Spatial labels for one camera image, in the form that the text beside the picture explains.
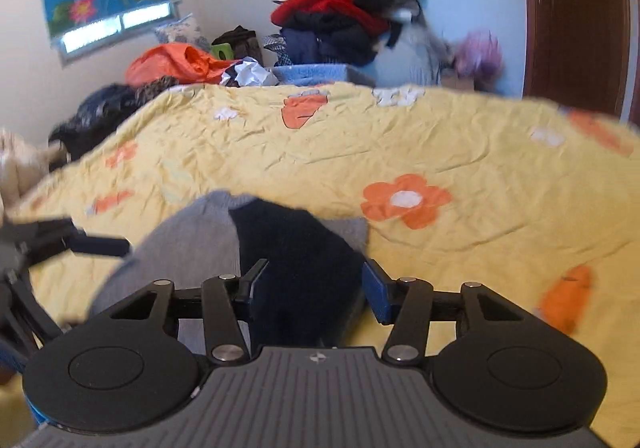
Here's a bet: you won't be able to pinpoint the grey navy knit sweater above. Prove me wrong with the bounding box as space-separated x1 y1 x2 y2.
86 189 371 354

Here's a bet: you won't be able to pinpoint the navy clothes in pile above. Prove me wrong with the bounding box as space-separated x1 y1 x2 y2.
280 12 376 66

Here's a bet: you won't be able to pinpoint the cream fluffy garment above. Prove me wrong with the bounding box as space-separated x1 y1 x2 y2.
0 128 67 216

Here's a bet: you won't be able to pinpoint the dark floral padded jacket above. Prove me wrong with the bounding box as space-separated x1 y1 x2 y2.
49 76 178 161

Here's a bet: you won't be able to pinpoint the yellow floral bed quilt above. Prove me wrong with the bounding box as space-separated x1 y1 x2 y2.
12 82 639 447

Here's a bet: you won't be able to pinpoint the orange jacket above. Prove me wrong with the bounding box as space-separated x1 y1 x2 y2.
125 42 238 88

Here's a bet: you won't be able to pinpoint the white crumpled plastic bag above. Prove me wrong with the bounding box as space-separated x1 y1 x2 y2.
220 58 279 87

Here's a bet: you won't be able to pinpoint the light blue towel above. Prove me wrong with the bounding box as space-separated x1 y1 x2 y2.
270 63 375 88

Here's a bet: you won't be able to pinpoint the pale blue bundle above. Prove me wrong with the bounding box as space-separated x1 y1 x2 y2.
371 23 450 88

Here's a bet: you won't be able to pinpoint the dark brown bag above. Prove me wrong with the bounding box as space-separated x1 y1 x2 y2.
212 25 264 65

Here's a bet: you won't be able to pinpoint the purple plastic bag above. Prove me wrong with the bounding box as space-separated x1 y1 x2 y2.
454 30 502 82

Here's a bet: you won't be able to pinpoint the red garment on pile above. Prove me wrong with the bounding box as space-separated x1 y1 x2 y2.
270 0 390 36

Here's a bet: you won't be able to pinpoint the brown wooden door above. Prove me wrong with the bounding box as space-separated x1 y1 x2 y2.
523 0 630 115

